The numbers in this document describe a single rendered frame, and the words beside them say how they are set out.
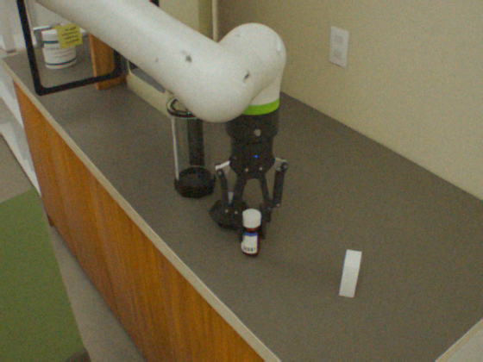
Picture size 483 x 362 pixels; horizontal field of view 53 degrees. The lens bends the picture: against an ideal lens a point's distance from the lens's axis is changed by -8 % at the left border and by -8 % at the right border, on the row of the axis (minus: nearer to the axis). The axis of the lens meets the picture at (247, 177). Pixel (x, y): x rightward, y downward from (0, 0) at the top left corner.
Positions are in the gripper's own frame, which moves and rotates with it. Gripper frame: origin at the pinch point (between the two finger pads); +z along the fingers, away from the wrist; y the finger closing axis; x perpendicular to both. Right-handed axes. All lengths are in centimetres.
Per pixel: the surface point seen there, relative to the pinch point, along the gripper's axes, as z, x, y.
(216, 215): 4.4, -9.6, 5.7
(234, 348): 24.6, 11.3, 5.6
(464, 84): -18, -21, -57
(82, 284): 102, -93, 60
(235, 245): 7.7, -2.9, 2.9
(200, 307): 22.6, 0.0, 11.3
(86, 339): 102, -61, 57
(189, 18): -23, -66, 6
